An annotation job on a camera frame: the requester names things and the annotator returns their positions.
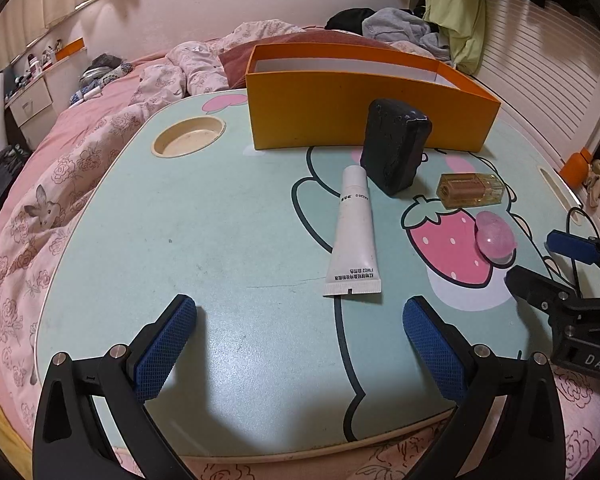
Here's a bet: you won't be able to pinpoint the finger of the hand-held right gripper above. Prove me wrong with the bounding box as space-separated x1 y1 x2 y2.
505 265 583 313
546 230 600 267

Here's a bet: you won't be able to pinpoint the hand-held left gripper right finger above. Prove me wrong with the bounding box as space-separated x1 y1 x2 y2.
401 296 566 480

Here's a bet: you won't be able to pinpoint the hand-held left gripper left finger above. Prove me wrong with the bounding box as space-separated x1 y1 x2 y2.
32 294 198 480

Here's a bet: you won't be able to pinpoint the pink egg capsule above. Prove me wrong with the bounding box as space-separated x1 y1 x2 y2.
474 211 518 263

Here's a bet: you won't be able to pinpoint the white cream tube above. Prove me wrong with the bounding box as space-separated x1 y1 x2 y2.
323 166 383 297

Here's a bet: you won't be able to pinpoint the orange cardboard box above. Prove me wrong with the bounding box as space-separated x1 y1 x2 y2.
245 44 502 152

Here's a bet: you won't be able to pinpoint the orange bottle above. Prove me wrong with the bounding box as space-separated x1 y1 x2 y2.
560 147 593 186

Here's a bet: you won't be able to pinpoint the yellow cloth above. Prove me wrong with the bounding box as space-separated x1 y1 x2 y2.
0 380 33 480

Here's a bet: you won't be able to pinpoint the black wrapped block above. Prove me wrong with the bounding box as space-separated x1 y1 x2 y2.
360 99 433 197

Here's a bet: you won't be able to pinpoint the floral pink duvet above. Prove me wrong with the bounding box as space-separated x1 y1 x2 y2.
0 20 600 480

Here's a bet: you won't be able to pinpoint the black bag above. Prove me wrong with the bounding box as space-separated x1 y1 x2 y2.
0 144 33 206

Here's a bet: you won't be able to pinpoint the plain pink bedsheet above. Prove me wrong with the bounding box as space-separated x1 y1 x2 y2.
55 55 171 126

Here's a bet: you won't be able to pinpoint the yellow-green hanging cloth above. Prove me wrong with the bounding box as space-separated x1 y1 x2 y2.
424 0 488 73

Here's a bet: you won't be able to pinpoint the white nightstand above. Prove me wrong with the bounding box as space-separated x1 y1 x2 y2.
5 77 56 136

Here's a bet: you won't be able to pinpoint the grey clothes heap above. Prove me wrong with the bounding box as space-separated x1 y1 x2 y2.
362 7 453 58

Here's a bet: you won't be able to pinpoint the dark patterned clothes pile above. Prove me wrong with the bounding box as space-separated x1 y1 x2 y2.
70 54 133 106

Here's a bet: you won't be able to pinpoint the small orange shelf box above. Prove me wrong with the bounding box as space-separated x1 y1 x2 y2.
55 37 88 61

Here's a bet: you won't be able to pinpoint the small bottles on shelf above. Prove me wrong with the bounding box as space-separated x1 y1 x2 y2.
27 40 63 68

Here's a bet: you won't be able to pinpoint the black clothes heap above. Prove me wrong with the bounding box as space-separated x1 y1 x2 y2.
325 7 378 31

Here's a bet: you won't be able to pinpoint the black cable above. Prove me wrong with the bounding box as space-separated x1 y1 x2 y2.
565 206 600 291

